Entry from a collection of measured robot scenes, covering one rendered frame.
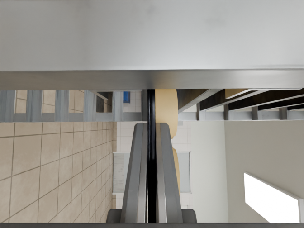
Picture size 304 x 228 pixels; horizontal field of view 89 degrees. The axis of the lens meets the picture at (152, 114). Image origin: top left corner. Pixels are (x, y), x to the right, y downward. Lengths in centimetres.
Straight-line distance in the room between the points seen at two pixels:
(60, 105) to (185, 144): 392
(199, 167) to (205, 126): 107
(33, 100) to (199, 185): 435
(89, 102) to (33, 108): 18
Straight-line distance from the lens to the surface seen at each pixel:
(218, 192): 486
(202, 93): 19
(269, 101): 39
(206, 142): 446
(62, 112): 59
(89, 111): 55
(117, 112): 52
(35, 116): 64
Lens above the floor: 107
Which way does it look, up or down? level
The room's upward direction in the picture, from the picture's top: 90 degrees clockwise
